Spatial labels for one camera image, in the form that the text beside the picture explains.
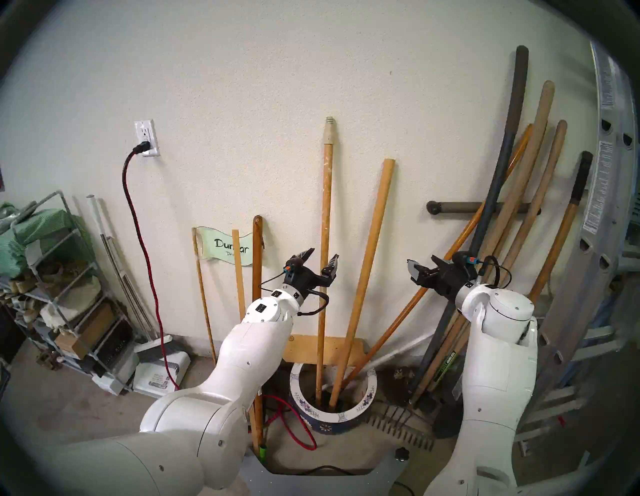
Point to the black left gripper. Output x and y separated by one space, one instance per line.
305 280

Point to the green checked cloth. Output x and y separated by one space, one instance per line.
45 225

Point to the grey metal shelf rack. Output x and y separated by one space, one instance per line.
33 252

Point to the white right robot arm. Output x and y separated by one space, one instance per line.
495 400

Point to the cream fabric bag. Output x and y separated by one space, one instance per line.
70 300

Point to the black base knob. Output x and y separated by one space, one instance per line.
402 454

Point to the white wall outlet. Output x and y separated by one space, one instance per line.
147 132

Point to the white box on floor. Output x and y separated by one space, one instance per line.
160 375

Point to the green stick tip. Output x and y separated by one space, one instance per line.
262 451

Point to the white plastic pipe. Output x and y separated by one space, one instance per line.
95 210

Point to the pale green Dunbar sign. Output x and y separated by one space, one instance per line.
220 245

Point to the thin wooden sign stick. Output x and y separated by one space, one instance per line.
200 280

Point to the floral white blue ceramic pot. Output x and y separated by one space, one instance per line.
330 423

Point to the brown cardboard box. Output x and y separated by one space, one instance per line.
85 330

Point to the long white floor pipe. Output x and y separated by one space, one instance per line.
400 352

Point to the grey wall hook bar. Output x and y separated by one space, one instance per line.
455 207

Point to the dark brown stick with loop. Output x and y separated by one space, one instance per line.
257 260

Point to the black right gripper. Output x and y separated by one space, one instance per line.
452 280

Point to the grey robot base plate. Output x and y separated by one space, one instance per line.
320 485

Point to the flat wooden board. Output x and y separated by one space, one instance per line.
300 350

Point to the aluminium ladder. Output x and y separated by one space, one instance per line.
600 225

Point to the flat thin wooden slat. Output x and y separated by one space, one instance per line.
238 280

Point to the paint-speckled pole with threaded tip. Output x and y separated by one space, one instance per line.
327 200

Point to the metal rake head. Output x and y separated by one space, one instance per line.
400 425

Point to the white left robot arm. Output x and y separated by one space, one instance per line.
240 360

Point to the plain light wooden dowel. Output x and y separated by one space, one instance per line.
370 250

